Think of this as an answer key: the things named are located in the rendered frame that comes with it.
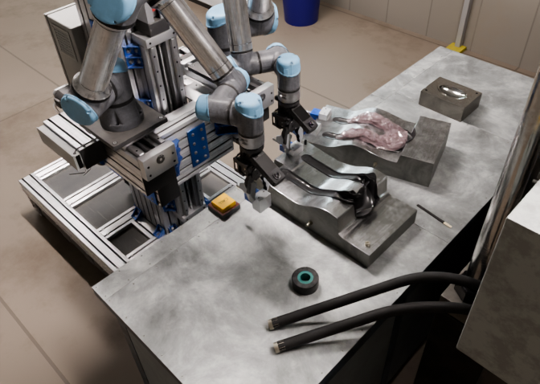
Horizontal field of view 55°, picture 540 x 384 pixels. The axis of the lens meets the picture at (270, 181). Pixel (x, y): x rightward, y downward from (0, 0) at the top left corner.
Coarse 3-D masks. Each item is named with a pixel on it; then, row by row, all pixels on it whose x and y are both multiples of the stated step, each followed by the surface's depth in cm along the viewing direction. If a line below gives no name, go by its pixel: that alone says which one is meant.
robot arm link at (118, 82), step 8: (120, 64) 165; (112, 72) 163; (120, 72) 165; (128, 72) 170; (112, 80) 163; (120, 80) 166; (128, 80) 170; (112, 88) 163; (120, 88) 166; (128, 88) 171; (120, 96) 169; (128, 96) 172; (112, 104) 170
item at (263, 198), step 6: (258, 192) 163; (264, 192) 163; (246, 198) 166; (258, 198) 161; (264, 198) 162; (270, 198) 164; (252, 204) 164; (258, 204) 162; (264, 204) 163; (270, 204) 166; (258, 210) 164
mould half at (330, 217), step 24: (288, 168) 181; (312, 168) 182; (336, 168) 182; (360, 168) 176; (288, 192) 173; (384, 192) 173; (312, 216) 167; (336, 216) 158; (360, 216) 167; (384, 216) 167; (408, 216) 166; (336, 240) 164; (360, 240) 160; (384, 240) 159
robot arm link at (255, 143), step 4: (260, 136) 146; (240, 140) 146; (244, 140) 146; (248, 140) 145; (252, 140) 145; (256, 140) 146; (260, 140) 147; (240, 144) 148; (244, 144) 147; (248, 144) 146; (252, 144) 146; (256, 144) 147; (260, 144) 148; (244, 148) 149; (248, 148) 147; (252, 148) 147; (256, 148) 148
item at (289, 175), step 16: (304, 160) 184; (288, 176) 180; (336, 176) 178; (352, 176) 174; (368, 176) 169; (320, 192) 172; (336, 192) 167; (352, 192) 163; (368, 192) 171; (368, 208) 163
